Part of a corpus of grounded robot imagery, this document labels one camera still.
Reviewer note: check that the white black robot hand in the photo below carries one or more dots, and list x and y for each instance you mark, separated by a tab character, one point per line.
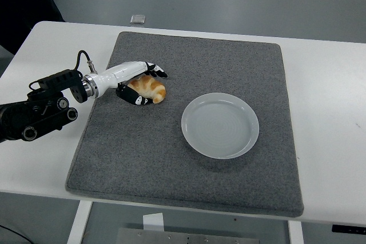
120	72

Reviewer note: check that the golden croissant bread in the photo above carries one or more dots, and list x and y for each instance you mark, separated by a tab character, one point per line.
151	87

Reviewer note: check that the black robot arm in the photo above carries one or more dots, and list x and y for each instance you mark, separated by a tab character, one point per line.
37	112

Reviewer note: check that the round pale grey plate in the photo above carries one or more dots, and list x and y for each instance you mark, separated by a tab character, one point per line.
220	125

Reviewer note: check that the grey metal plate with screws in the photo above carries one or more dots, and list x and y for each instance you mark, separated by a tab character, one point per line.
186	237

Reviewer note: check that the silver square floor socket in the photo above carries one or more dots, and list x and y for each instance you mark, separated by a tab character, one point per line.
138	19

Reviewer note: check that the grey felt mat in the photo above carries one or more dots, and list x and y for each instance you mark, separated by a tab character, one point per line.
160	155

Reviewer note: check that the person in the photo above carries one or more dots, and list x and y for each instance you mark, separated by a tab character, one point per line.
23	4

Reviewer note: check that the white table leg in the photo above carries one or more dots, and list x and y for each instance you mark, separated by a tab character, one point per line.
296	234
78	224

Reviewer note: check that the black table control panel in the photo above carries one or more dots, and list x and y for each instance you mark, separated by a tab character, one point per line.
349	228

